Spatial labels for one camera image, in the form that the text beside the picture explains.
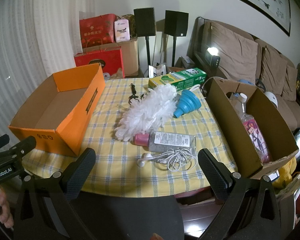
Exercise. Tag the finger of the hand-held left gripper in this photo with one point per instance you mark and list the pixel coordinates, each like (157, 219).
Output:
(25, 143)
(1, 141)

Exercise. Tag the blue collapsible funnel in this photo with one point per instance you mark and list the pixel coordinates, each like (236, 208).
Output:
(185, 102)

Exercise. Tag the brown sofa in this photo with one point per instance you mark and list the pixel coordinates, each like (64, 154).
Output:
(290, 110)

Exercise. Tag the small white blue box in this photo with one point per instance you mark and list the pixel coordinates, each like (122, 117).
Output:
(187, 60)

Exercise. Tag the yellow checkered tablecloth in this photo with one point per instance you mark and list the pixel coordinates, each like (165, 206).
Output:
(115, 172)

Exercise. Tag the black speaker stand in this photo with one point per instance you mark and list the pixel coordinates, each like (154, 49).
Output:
(148, 55)
(174, 51)

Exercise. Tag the large brown sofa cushion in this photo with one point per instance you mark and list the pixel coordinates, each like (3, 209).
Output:
(235, 52)

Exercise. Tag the black speaker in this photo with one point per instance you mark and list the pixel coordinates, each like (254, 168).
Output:
(176, 23)
(144, 22)

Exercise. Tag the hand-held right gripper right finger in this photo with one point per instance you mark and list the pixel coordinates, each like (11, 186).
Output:
(213, 177)

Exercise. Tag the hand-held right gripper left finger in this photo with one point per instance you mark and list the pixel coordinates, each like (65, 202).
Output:
(78, 177)

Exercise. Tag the light blue device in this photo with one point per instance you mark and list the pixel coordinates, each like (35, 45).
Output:
(246, 82)

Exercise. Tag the orange cardboard box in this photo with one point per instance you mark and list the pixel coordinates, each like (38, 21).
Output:
(65, 120)

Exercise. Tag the red gift box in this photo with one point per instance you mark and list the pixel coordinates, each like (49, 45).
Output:
(100, 62)

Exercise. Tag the medium brown sofa cushion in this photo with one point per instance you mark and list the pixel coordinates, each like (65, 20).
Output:
(272, 67)

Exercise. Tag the white curtain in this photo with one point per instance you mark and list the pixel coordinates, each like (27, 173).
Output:
(27, 42)

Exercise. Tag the yellow bag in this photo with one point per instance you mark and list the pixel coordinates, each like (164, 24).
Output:
(287, 172)

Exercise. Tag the green yellow toothpaste box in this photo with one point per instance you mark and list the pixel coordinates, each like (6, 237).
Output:
(187, 80)

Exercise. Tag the open carton with clutter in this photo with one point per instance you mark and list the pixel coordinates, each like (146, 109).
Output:
(158, 70)

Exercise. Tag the plastic bottle with white cap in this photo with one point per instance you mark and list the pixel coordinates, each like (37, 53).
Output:
(240, 102)

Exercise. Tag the person's left hand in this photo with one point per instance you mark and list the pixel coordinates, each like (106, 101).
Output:
(2, 208)

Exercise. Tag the clear bottle with pink cap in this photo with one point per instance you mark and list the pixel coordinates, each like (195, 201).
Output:
(170, 141)

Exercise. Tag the large brown storage carton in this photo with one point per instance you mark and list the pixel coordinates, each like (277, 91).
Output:
(130, 55)

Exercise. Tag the white feather duster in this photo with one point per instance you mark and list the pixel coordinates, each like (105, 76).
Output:
(145, 112)

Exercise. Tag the white dome device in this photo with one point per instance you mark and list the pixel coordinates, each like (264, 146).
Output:
(271, 98)

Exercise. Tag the brown cardboard box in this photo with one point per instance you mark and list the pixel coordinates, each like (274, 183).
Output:
(222, 110)

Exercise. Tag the small lit lamp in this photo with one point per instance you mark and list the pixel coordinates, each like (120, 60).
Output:
(212, 56)

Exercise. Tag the small brown sofa cushion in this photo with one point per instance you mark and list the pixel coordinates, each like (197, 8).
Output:
(290, 82)

